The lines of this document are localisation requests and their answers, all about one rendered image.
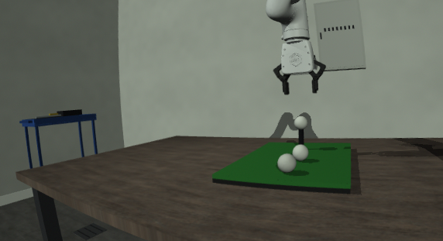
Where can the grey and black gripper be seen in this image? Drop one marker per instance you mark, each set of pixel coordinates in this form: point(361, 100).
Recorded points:
point(297, 57)

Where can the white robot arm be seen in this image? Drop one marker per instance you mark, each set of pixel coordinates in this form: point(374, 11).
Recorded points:
point(293, 17)

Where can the green golf mat with black tee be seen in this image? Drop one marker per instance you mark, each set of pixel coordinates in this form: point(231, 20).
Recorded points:
point(326, 169)

